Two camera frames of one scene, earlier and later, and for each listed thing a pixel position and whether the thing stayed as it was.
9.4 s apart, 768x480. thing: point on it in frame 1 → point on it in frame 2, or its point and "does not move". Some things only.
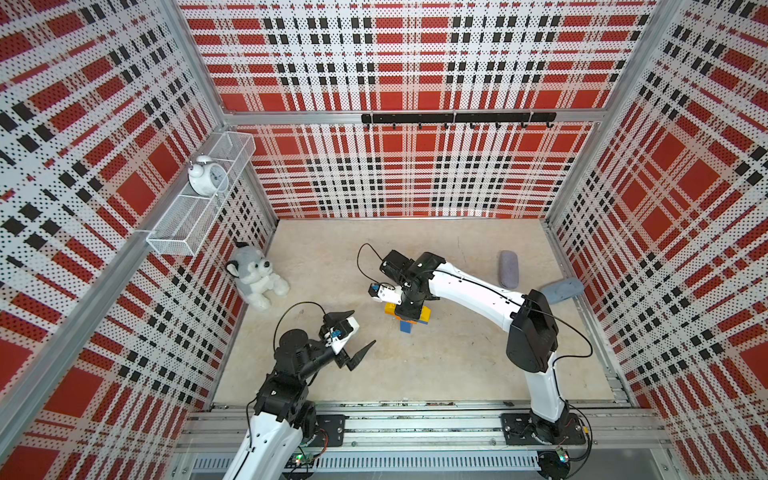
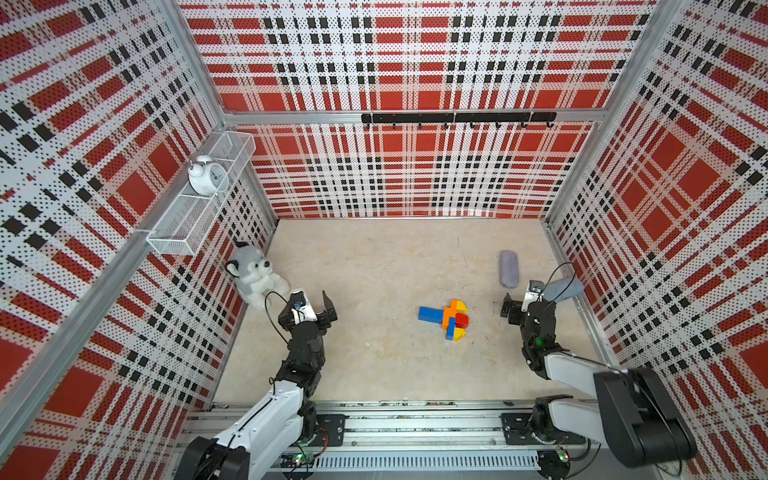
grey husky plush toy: x=253 y=274 does not move
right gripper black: x=405 y=313 → x=515 y=309
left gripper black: x=342 y=358 → x=323 y=316
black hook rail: x=419 y=118 does not move
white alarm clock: x=207 y=177 does not move
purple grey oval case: x=509 y=269 does not move
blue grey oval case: x=563 y=289 does not move
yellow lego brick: x=425 y=314 → x=458 y=334
